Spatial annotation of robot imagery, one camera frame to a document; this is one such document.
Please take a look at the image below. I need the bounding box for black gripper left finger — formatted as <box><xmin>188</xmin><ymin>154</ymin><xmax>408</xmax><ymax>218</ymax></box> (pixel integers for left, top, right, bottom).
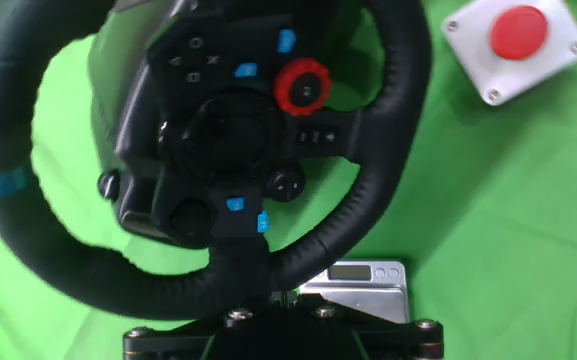
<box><xmin>122</xmin><ymin>293</ymin><xmax>286</xmax><ymax>360</ymax></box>

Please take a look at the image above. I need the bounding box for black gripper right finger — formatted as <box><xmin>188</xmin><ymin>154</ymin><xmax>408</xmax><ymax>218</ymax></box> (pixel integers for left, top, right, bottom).
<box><xmin>284</xmin><ymin>293</ymin><xmax>444</xmax><ymax>360</ymax></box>

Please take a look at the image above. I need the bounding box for black steering wheel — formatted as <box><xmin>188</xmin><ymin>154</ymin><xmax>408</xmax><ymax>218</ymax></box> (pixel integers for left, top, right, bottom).
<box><xmin>0</xmin><ymin>0</ymin><xmax>433</xmax><ymax>321</ymax></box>

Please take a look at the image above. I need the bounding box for silver digital scale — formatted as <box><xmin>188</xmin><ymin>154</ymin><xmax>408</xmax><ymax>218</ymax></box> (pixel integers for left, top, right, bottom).
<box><xmin>297</xmin><ymin>259</ymin><xmax>412</xmax><ymax>325</ymax></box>

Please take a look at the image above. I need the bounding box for green cloth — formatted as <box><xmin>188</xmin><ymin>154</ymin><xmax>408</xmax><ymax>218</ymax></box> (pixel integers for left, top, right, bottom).
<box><xmin>0</xmin><ymin>0</ymin><xmax>577</xmax><ymax>360</ymax></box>

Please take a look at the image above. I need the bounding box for grey box red mushroom button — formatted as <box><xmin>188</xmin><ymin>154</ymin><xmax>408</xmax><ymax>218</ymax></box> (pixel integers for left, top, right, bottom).
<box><xmin>440</xmin><ymin>0</ymin><xmax>577</xmax><ymax>107</ymax></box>

